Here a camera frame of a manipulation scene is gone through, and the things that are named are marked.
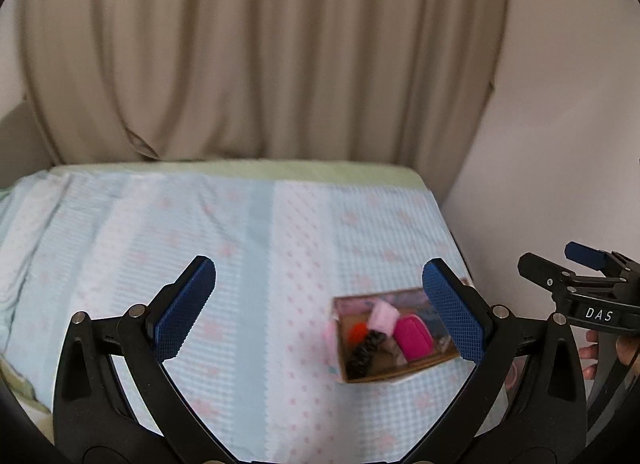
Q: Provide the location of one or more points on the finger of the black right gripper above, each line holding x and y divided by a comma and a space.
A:
587, 256
552, 277

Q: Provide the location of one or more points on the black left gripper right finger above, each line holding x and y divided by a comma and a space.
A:
547, 421

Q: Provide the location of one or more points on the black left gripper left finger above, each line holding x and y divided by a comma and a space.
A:
114, 401

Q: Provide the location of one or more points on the magenta pouch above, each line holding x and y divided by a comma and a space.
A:
413, 338

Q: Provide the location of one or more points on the light pink soft item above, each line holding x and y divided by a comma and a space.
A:
383, 318

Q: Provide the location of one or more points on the black fuzzy item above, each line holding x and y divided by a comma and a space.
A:
360, 361

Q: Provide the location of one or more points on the orange fluffy pom-pom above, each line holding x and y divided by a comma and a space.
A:
357, 334

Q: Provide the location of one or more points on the person's right hand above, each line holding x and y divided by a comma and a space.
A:
627, 350

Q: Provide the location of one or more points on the green bed sheet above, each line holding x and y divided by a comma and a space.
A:
240, 169

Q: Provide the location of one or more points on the cardboard box with pink pattern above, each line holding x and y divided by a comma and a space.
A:
388, 363

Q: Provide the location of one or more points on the blue checked bed blanket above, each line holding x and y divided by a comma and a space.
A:
256, 366

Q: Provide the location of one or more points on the beige curtain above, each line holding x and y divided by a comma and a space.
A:
392, 81

